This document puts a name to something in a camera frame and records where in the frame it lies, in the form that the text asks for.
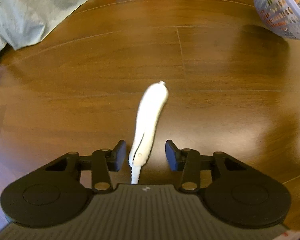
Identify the white toothbrush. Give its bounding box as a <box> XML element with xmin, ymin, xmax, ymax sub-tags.
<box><xmin>128</xmin><ymin>81</ymin><xmax>168</xmax><ymax>184</ymax></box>

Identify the lavender plastic basket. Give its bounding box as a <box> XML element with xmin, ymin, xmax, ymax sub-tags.
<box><xmin>254</xmin><ymin>0</ymin><xmax>300</xmax><ymax>40</ymax></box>

